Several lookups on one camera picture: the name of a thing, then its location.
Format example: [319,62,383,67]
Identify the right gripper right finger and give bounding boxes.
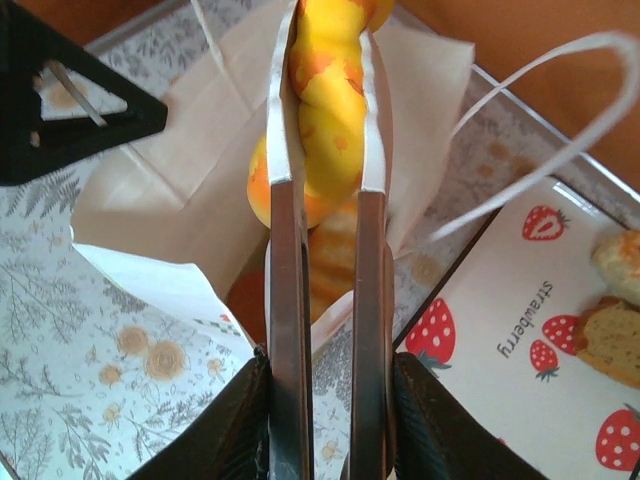
[392,351,551,480]

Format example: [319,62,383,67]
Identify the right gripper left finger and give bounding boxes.
[127,343,274,480]

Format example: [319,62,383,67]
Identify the brown fake bread loaf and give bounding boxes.
[227,272,274,346]

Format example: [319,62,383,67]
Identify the metal tongs white tips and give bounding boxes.
[264,0,397,480]

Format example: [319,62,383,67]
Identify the white paper bag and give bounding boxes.
[69,0,632,351]

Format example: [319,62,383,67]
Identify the yellow twisted fake bread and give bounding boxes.
[247,0,396,230]

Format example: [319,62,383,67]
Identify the seeded fake bread slice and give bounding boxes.
[574,295,640,390]

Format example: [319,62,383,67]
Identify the striped fake croissant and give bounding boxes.
[307,199,361,321]

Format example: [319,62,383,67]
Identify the white orange fake scone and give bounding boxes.
[592,229,640,301]

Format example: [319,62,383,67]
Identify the floral print tablecloth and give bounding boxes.
[0,0,640,480]

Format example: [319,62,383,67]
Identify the strawberry print white tray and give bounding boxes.
[394,175,640,480]

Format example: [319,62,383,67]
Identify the aluminium table edge strip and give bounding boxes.
[472,64,640,194]

